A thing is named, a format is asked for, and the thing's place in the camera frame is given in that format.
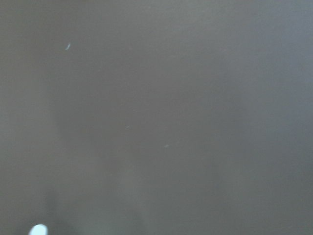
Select white ceramic spoon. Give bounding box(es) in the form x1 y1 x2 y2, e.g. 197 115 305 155
28 224 48 235

